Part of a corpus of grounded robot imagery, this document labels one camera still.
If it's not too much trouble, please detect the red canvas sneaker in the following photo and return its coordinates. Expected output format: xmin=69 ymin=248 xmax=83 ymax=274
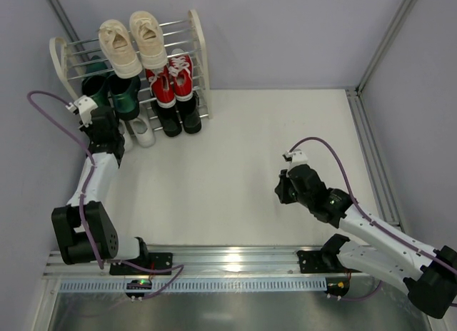
xmin=145 ymin=66 xmax=176 ymax=108
xmin=169 ymin=49 xmax=194 ymax=101

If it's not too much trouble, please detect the beige lace sneaker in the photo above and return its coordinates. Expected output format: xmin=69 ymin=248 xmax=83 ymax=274
xmin=129 ymin=11 xmax=168 ymax=70
xmin=98 ymin=19 xmax=143 ymax=79

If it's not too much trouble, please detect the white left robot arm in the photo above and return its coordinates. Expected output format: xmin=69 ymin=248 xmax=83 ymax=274
xmin=51 ymin=106 xmax=149 ymax=265

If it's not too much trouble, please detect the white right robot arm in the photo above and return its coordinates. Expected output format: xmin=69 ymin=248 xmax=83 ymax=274
xmin=274 ymin=164 xmax=456 ymax=319

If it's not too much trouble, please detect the white metal shoe shelf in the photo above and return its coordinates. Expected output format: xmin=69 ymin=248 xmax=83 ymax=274
xmin=49 ymin=10 xmax=211 ymax=132

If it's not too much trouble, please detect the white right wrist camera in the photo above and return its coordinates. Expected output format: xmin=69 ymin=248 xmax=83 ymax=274
xmin=283 ymin=149 xmax=308 ymax=170

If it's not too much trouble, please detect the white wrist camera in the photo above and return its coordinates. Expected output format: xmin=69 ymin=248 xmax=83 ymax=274
xmin=283 ymin=149 xmax=308 ymax=170
xmin=66 ymin=95 xmax=98 ymax=127

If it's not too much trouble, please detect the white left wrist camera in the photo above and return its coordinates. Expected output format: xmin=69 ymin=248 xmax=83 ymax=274
xmin=66 ymin=95 xmax=98 ymax=127

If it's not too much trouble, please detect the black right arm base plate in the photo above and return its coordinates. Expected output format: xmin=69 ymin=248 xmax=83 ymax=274
xmin=296 ymin=250 xmax=326 ymax=274

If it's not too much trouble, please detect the aluminium right frame rail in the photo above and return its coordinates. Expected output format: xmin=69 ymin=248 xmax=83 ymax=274
xmin=346 ymin=89 xmax=403 ymax=231

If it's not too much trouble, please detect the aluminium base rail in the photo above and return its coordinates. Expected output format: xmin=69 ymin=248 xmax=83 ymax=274
xmin=44 ymin=244 xmax=361 ymax=279

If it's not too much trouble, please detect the slotted grey cable duct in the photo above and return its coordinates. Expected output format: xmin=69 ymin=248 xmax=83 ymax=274
xmin=59 ymin=277 xmax=327 ymax=294

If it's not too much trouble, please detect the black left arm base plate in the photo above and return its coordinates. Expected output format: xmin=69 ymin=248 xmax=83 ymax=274
xmin=109 ymin=252 xmax=174 ymax=276

